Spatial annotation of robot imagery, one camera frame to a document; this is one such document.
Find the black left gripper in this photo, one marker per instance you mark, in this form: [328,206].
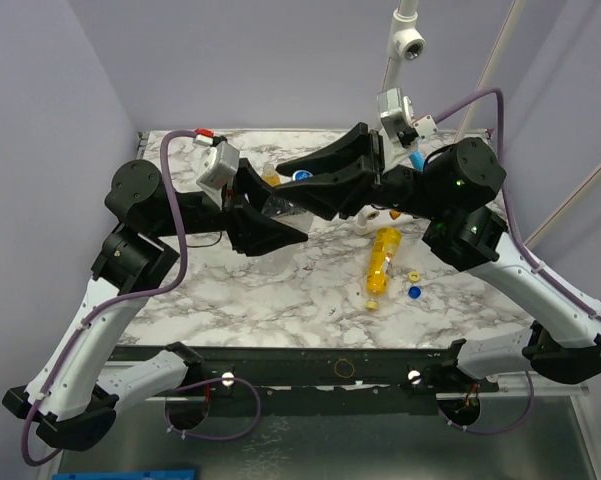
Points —
[251,230]

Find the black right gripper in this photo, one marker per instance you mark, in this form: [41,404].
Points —
[376,167]

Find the yellow bottle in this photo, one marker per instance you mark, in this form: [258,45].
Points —
[270,175]
[385,247]

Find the white ribbed bottle cap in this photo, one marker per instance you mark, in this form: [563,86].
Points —
[301,174]

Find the yellow bottle cap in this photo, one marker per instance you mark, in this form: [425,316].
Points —
[413,276]

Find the blue bottle cap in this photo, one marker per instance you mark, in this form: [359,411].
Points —
[414,292]

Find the small clear bottle white cap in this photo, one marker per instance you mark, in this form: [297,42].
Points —
[290,215]

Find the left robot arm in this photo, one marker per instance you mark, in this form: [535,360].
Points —
[70,404]

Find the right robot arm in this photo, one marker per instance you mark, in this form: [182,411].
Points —
[453,193]

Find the blue plastic faucet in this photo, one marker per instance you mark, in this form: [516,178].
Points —
[417,160]

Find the blue tray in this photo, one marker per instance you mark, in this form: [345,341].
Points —
[178,474]

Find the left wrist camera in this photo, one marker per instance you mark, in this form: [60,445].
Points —
[219,161]

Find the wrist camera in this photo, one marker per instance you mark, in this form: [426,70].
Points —
[400,127]
[219,161]

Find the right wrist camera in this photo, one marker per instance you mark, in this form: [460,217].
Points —
[400,127]

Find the white PVC pipe frame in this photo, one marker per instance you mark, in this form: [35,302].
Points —
[405,43]

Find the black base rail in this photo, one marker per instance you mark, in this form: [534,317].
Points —
[329,382]

